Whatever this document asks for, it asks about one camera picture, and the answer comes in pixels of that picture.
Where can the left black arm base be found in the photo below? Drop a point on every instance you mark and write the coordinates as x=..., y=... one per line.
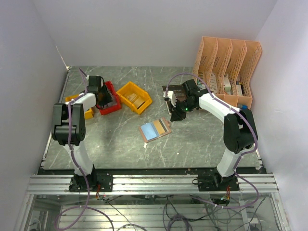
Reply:
x=101, y=181

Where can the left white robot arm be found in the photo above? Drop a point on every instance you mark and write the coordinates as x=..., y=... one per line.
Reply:
x=69, y=130

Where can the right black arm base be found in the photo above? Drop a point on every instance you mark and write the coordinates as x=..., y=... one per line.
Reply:
x=214, y=182

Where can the yellow bin left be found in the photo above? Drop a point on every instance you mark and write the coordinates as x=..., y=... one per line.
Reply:
x=88, y=114

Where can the red bin with cards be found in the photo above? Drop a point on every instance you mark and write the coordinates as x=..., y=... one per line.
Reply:
x=115, y=104

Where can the peach file organizer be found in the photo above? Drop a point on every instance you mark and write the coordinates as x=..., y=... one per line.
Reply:
x=230, y=64

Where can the yellow bin with cards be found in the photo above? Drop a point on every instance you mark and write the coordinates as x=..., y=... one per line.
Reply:
x=134, y=97

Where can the aluminium frame rail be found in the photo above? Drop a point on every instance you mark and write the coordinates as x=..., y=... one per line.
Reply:
x=150, y=185

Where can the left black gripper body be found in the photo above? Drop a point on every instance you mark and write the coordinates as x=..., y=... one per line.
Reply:
x=106, y=96

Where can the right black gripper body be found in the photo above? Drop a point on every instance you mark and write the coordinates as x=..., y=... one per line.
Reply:
x=185, y=105

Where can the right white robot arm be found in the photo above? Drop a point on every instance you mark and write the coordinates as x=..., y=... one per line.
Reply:
x=239, y=131

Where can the black book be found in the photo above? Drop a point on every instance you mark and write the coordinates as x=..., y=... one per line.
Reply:
x=179, y=92

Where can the pink leather card holder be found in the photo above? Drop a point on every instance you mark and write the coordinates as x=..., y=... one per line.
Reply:
x=149, y=133

